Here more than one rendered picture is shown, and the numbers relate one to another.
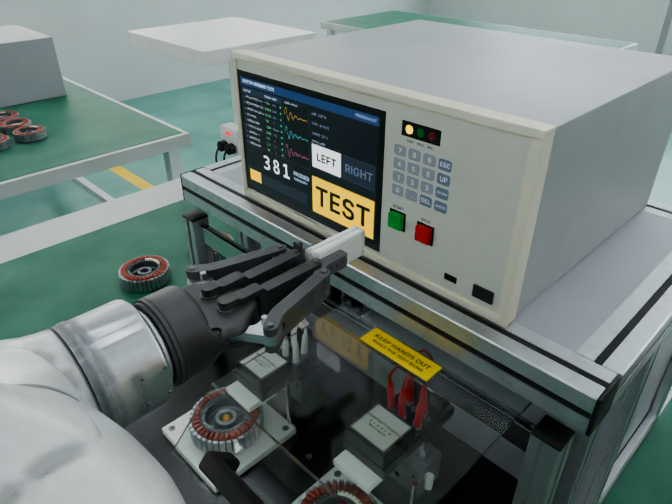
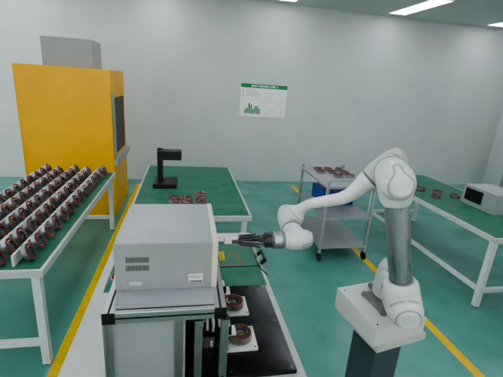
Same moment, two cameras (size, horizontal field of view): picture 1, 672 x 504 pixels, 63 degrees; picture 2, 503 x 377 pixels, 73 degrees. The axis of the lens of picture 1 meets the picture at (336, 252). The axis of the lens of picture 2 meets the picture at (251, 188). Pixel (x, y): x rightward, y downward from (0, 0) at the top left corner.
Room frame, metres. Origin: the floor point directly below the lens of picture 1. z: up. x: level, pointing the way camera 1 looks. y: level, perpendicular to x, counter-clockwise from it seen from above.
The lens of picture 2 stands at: (1.70, 0.89, 1.92)
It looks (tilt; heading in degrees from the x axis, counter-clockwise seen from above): 17 degrees down; 213
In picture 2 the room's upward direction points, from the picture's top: 4 degrees clockwise
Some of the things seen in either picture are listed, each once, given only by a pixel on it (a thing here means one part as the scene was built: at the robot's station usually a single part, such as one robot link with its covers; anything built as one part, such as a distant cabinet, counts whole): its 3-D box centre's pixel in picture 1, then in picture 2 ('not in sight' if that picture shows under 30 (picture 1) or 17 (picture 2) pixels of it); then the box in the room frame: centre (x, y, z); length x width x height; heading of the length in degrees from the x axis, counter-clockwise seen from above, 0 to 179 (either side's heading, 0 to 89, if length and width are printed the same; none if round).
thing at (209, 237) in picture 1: (326, 310); not in sight; (0.58, 0.01, 1.03); 0.62 x 0.01 x 0.03; 45
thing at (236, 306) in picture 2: not in sight; (233, 302); (0.42, 0.00, 0.80); 0.11 x 0.11 x 0.04
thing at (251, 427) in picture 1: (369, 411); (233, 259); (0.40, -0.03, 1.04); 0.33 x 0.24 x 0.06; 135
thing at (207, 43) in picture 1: (230, 115); not in sight; (1.56, 0.31, 0.98); 0.37 x 0.35 x 0.46; 45
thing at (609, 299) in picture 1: (433, 211); (170, 267); (0.73, -0.14, 1.09); 0.68 x 0.44 x 0.05; 45
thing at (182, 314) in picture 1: (200, 321); (263, 239); (0.36, 0.11, 1.18); 0.09 x 0.08 x 0.07; 134
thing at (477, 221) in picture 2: not in sight; (443, 227); (-2.95, 0.75, 0.37); 2.20 x 0.90 x 0.75; 45
